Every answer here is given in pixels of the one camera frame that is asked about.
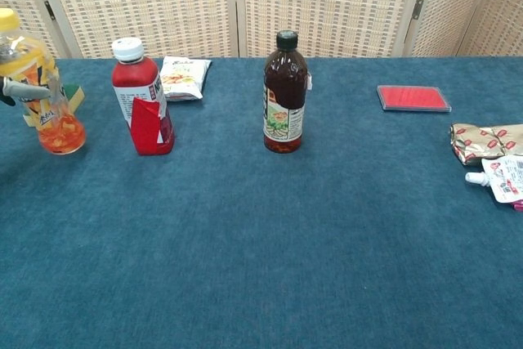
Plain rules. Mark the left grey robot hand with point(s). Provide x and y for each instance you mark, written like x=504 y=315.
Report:
x=24 y=90

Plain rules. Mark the yellow iced tea bottle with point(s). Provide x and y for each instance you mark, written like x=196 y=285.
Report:
x=57 y=132

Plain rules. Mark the dark brown tea bottle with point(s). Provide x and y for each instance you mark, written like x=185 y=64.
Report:
x=286 y=95

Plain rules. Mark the green yellow sponge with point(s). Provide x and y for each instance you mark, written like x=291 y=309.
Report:
x=75 y=95

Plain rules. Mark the black screen hinge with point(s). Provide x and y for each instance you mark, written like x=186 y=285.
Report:
x=49 y=10
x=417 y=9

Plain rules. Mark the red juice bottle white cap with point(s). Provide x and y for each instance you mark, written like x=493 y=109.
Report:
x=141 y=91

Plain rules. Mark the white snack packet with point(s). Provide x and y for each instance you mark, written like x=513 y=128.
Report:
x=181 y=79

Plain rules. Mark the blue tablecloth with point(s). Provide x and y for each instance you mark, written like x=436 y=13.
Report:
x=261 y=222

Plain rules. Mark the red flat ink pad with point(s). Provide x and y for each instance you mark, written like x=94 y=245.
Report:
x=412 y=98

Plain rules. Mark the gold snack wrapper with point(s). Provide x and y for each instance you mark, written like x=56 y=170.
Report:
x=486 y=140

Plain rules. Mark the white spout pouch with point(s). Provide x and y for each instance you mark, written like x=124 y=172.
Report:
x=504 y=179

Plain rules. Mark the pink packet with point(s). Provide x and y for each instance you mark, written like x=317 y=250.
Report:
x=519 y=205

